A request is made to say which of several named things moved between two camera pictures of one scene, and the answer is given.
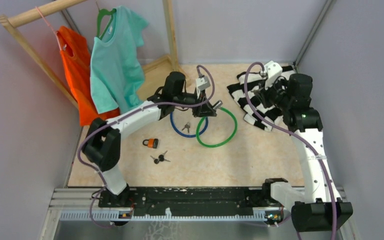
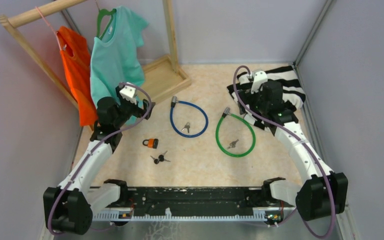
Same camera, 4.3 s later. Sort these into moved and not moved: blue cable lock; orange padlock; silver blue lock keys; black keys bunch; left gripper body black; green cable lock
Moved: left gripper body black; green cable lock
Not moved: orange padlock; silver blue lock keys; black keys bunch; blue cable lock
